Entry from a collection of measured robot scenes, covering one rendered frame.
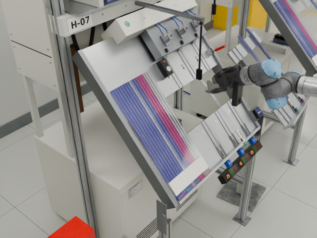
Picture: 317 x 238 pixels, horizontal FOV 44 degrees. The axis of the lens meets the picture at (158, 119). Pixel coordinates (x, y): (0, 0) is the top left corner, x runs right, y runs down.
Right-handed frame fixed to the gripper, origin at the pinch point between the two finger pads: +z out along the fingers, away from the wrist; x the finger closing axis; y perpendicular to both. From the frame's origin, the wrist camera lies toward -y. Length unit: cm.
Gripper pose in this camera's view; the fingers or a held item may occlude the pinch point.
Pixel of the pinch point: (209, 91)
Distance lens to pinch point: 175.4
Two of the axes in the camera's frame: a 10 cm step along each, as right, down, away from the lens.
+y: -4.5, -8.7, -2.1
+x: -6.1, 4.7, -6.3
